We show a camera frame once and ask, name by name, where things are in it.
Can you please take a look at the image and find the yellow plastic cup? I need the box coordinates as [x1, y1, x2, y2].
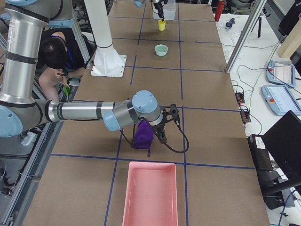
[158, 20, 166, 31]

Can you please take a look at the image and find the folded dark blue umbrella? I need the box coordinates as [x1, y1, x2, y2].
[225, 18, 235, 29]

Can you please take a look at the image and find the teach pendant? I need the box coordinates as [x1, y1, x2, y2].
[266, 60, 296, 88]
[261, 85, 301, 116]

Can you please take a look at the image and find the light green bowl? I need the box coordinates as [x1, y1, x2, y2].
[154, 44, 168, 57]

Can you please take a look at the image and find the white camera pedestal column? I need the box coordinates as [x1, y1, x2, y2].
[84, 0, 113, 54]

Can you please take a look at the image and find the pink plastic bin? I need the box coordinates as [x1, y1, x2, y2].
[122, 161, 178, 226]

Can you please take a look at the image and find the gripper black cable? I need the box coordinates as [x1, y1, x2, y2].
[164, 119, 190, 153]

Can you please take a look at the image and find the aluminium frame post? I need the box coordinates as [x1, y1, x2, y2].
[225, 0, 267, 73]

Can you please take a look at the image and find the near teach pendant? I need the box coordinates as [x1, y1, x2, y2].
[261, 85, 301, 116]

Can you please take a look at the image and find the far teach pendant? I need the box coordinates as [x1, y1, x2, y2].
[266, 60, 296, 88]

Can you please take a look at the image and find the wooden board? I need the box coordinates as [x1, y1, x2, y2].
[277, 7, 301, 58]

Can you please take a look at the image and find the red cylinder bottle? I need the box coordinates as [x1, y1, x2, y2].
[214, 0, 225, 22]

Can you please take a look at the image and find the black computer box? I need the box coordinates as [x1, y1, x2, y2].
[247, 134, 273, 171]

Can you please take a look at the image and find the black monitor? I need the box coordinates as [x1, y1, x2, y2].
[262, 110, 301, 176]

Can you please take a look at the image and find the black usb hub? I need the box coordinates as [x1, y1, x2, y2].
[235, 92, 245, 105]
[240, 109, 251, 123]

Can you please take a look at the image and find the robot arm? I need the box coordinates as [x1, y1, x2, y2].
[134, 0, 168, 21]
[0, 0, 180, 143]

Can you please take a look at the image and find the white pedestal base plate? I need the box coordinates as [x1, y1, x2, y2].
[91, 54, 127, 78]

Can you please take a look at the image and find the purple cloth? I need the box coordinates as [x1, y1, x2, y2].
[132, 120, 154, 157]

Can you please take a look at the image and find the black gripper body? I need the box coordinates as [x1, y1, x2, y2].
[151, 104, 181, 132]
[152, 0, 165, 11]

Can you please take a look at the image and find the clear plastic bin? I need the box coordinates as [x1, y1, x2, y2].
[152, 0, 176, 20]

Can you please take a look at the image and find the seated person in black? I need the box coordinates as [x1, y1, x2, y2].
[37, 28, 86, 101]

